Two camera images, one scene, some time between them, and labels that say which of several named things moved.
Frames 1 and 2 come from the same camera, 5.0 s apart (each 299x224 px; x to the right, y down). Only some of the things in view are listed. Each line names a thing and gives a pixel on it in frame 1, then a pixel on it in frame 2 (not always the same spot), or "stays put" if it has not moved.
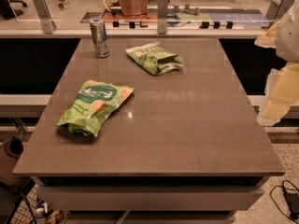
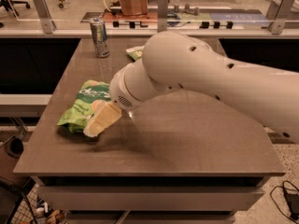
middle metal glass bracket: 163,5 stays put
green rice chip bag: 93,100 stays put
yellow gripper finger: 282,86 → 129,87
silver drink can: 99,35 stays put
